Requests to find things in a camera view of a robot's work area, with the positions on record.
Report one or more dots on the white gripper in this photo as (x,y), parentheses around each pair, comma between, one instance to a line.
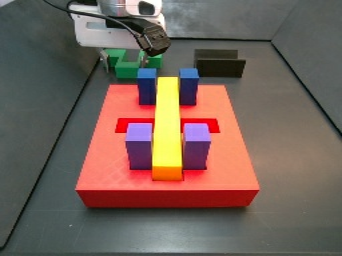
(102,33)

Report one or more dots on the green bridge-shaped block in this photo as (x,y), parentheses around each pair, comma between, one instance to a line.
(125,62)

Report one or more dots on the red base board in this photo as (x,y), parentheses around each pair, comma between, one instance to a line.
(110,185)

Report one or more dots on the left blue block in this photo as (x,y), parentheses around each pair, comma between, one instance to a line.
(148,86)

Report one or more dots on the blue block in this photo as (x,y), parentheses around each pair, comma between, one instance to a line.
(148,86)
(189,78)

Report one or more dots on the silver robot wrist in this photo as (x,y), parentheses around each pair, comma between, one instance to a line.
(126,8)

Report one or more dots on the right blue block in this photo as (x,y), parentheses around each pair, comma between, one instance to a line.
(189,78)

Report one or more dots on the left purple block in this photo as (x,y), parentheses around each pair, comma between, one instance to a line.
(140,146)

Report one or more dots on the purple block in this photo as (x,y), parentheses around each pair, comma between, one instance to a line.
(197,142)
(140,146)

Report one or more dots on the right purple block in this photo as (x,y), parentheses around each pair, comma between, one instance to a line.
(197,142)

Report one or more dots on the yellow long bar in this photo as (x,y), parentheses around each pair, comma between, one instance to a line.
(168,138)

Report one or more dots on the black fixture bracket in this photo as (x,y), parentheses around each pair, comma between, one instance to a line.
(218,63)

